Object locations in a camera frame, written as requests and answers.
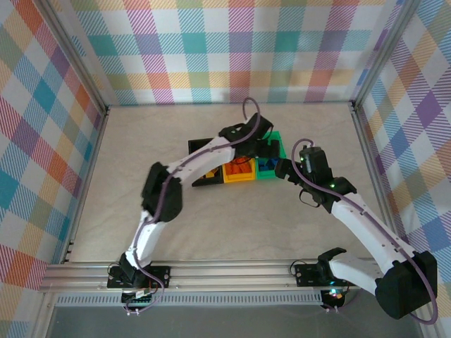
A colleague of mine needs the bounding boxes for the green plastic bin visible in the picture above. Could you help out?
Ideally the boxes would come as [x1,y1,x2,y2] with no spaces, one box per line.
[254,130,289,181]

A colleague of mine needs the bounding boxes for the yellow plastic bin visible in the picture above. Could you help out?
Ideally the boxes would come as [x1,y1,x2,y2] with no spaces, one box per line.
[221,156,258,184]

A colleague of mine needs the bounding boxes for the black plastic bin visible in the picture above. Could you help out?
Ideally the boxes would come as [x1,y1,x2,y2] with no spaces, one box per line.
[187,138,226,187]

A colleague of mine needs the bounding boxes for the black right wrist wire loop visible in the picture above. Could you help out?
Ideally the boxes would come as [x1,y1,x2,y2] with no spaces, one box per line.
[298,189,322,209]

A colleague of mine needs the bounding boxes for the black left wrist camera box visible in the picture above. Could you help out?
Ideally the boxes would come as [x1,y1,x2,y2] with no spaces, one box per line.
[245,113,274,140]

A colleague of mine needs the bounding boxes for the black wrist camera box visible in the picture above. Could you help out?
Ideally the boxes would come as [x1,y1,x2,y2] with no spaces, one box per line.
[245,113,274,140]
[298,146,333,179]

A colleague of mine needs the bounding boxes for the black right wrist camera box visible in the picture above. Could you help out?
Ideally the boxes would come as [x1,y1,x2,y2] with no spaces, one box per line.
[298,146,333,179]

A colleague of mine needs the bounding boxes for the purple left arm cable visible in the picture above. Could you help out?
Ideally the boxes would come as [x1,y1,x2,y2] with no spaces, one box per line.
[121,97,264,316]

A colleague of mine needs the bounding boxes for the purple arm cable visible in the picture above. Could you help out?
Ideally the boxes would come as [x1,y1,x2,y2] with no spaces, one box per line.
[291,138,440,325]
[121,97,264,316]

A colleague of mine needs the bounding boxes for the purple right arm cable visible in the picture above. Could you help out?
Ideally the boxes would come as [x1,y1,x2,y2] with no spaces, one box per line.
[291,138,440,325]

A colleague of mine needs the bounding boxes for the aluminium table edge rail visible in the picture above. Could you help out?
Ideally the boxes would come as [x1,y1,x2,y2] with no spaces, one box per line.
[60,105,111,265]
[350,101,406,247]

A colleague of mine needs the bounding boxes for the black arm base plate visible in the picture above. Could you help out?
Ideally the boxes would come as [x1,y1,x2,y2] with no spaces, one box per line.
[106,265,173,290]
[293,262,361,288]

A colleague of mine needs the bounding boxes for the electronics board with wires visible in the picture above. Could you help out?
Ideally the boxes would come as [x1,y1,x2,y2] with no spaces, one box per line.
[121,287,158,315]
[319,288,348,311]

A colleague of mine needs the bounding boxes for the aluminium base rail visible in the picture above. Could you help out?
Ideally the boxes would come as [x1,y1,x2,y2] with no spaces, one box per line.
[38,260,429,294]

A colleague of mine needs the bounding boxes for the grey slotted cable duct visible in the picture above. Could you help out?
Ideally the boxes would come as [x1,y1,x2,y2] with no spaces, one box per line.
[56,294,324,307]

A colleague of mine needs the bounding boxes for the aluminium frame post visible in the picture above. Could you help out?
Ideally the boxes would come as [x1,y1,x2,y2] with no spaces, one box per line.
[352,0,426,108]
[33,0,111,115]

